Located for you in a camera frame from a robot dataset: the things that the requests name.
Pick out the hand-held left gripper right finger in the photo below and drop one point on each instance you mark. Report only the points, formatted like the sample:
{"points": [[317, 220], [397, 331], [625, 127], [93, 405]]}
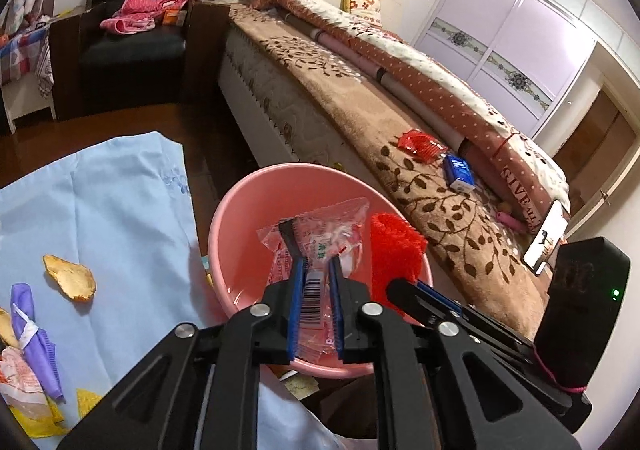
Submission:
{"points": [[334, 302]]}

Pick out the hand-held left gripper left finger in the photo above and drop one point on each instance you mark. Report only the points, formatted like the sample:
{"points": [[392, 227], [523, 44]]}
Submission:
{"points": [[295, 302]]}

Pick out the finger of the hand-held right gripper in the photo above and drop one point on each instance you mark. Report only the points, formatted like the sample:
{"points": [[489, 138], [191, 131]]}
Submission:
{"points": [[415, 295]]}

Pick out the red scrubbing sponge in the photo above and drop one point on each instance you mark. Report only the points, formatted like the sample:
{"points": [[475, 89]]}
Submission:
{"points": [[392, 250]]}

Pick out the clear plastic wrapper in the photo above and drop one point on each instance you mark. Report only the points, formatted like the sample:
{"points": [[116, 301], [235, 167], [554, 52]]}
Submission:
{"points": [[325, 235]]}

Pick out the pink plastic basin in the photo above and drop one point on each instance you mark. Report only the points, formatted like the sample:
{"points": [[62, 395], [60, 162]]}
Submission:
{"points": [[240, 240]]}

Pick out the large orange peel piece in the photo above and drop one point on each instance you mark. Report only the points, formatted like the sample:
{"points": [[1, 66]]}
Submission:
{"points": [[68, 277]]}

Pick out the smartphone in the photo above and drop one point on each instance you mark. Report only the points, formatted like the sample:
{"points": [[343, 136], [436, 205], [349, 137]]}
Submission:
{"points": [[545, 240]]}

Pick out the yellowish paper scrap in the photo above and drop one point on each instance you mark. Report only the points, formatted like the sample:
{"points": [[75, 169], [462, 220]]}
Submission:
{"points": [[300, 386]]}

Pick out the small pink item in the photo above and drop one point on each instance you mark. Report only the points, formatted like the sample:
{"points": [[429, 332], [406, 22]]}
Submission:
{"points": [[511, 221]]}

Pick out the blue and white box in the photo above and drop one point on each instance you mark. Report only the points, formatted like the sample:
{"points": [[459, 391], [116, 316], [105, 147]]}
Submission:
{"points": [[459, 173]]}

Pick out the red wrapper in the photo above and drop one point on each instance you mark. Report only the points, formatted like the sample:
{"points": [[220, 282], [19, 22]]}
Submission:
{"points": [[420, 145]]}

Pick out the brown leaf-print blanket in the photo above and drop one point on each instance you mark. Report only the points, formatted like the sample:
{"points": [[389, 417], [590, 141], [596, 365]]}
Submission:
{"points": [[360, 130]]}

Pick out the brown wooden door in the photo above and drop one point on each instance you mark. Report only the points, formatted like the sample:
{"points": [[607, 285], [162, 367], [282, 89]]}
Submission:
{"points": [[595, 135]]}

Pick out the light blue cloth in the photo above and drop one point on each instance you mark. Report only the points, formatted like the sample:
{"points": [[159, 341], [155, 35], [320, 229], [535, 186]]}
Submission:
{"points": [[115, 230]]}

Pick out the white bed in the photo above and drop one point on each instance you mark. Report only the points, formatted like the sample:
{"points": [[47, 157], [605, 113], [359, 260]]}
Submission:
{"points": [[270, 95]]}

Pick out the purple wrapper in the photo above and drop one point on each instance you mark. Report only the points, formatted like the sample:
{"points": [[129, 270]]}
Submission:
{"points": [[30, 330]]}

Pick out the lilac sliding wardrobe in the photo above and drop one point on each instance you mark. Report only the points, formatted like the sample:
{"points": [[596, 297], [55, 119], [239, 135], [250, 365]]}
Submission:
{"points": [[510, 30]]}

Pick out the orange and white wrapper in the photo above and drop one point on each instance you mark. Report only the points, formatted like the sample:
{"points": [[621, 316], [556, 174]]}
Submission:
{"points": [[20, 375]]}

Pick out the yellow floral pillow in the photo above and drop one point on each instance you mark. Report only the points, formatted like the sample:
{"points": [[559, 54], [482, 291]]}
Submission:
{"points": [[362, 5]]}

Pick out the black leather armchair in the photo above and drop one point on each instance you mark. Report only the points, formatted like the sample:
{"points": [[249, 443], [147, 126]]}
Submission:
{"points": [[130, 55]]}

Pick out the small orange box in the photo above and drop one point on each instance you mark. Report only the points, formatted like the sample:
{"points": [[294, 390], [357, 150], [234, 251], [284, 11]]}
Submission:
{"points": [[173, 18]]}

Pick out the pink clothes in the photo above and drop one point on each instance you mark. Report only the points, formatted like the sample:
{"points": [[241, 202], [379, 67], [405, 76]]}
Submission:
{"points": [[140, 5]]}

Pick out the white side table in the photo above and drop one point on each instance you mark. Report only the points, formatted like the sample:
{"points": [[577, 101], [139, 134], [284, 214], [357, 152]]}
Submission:
{"points": [[27, 100]]}

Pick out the checkered tablecloth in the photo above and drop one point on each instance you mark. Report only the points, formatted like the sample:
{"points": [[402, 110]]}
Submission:
{"points": [[20, 50]]}

